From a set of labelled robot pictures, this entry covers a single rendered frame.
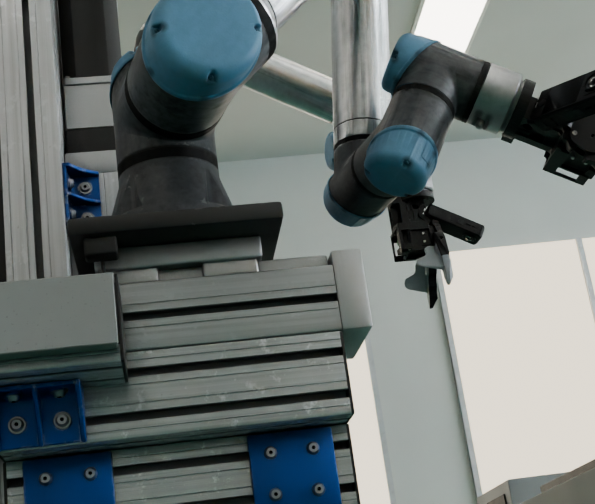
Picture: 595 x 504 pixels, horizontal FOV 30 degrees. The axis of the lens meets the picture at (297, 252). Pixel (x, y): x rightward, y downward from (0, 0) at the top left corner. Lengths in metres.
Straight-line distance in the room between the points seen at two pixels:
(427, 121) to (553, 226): 5.45
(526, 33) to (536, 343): 1.78
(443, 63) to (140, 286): 0.43
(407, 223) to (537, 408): 4.35
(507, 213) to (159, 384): 5.57
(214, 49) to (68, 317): 0.31
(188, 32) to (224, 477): 0.46
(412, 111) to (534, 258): 5.34
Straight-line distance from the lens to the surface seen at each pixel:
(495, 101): 1.27
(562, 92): 1.27
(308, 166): 6.52
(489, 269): 6.45
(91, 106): 1.56
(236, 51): 1.14
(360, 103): 1.36
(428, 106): 1.24
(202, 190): 1.21
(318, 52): 5.49
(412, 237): 2.01
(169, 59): 1.13
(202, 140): 1.25
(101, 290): 1.03
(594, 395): 6.42
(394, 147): 1.20
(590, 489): 1.39
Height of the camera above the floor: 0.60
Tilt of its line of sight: 19 degrees up
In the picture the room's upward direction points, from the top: 8 degrees counter-clockwise
